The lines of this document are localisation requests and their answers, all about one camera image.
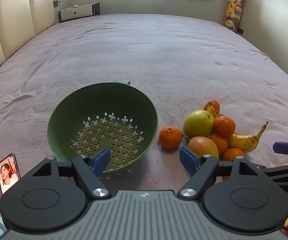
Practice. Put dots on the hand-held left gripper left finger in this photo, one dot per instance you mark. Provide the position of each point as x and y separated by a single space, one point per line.
101 160

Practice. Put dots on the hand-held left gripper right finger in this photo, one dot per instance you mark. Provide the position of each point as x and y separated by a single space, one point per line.
187 160

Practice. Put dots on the red-yellow mango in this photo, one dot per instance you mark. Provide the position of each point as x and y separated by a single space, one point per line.
203 146

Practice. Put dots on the mandarin orange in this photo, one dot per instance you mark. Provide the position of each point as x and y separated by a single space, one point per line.
225 126
215 103
232 154
170 137
220 143

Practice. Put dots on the yellow-green apple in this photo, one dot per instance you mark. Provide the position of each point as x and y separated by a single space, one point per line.
198 125

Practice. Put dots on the yellow spotted banana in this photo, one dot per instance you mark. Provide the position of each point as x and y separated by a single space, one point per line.
246 141

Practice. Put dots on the green plastic colander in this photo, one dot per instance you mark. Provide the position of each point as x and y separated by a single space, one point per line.
66 120

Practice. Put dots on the smartphone with lit screen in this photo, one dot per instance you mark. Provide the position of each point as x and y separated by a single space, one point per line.
7 172

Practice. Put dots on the pink bed blanket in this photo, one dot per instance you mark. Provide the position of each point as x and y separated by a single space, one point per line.
134 55

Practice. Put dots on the small black box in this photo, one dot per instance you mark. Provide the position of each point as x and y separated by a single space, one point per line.
240 31

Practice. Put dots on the white bedside cabinet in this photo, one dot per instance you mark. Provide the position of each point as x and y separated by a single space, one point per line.
75 12

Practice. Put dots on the hanging plush toy organizer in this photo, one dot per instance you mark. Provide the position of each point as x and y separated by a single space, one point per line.
233 7

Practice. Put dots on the black shelf unit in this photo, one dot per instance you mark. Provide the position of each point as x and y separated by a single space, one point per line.
96 8

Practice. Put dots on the beige padded headboard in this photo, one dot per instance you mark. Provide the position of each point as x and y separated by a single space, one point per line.
14 17

